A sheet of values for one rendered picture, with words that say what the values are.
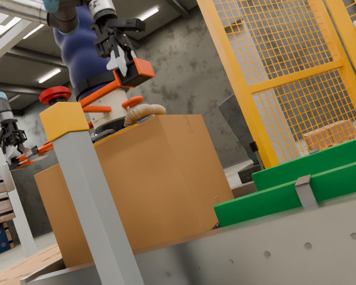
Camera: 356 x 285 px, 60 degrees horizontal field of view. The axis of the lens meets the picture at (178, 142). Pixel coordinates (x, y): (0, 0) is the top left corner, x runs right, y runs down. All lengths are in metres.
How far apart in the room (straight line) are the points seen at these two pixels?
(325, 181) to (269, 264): 0.23
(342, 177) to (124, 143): 0.65
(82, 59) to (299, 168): 0.92
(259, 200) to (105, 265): 0.40
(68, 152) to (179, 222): 0.45
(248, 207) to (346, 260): 0.25
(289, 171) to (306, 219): 0.57
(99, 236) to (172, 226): 0.36
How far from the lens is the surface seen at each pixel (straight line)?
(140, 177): 1.03
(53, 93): 0.74
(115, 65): 0.93
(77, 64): 1.29
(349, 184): 0.80
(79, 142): 0.71
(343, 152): 1.25
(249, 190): 1.40
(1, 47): 4.93
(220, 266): 0.80
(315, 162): 1.26
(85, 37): 1.32
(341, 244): 0.73
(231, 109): 6.96
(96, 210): 0.69
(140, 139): 1.01
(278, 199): 0.82
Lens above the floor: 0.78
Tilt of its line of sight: 4 degrees up
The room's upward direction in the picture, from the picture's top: 21 degrees counter-clockwise
